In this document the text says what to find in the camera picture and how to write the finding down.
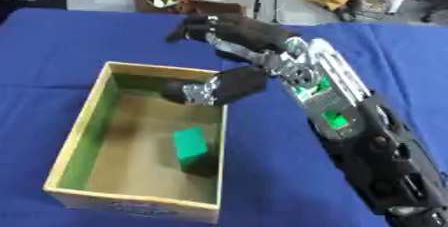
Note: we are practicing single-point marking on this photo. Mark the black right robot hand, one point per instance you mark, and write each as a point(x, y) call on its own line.
point(245, 31)

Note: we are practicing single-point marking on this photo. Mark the silver and black right robot arm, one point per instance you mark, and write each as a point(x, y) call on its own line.
point(361, 127)

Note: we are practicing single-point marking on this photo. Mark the tan cardboard box green inside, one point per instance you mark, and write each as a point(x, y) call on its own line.
point(140, 144)

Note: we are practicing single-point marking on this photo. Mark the green rectangular block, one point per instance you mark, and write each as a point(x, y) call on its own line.
point(191, 149)

